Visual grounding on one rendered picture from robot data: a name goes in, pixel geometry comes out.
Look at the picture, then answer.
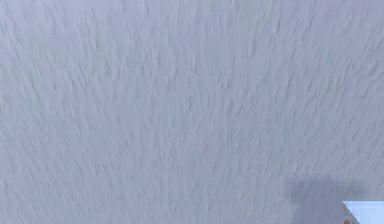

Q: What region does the white table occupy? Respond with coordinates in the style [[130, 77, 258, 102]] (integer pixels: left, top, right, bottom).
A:
[[342, 200, 384, 224]]

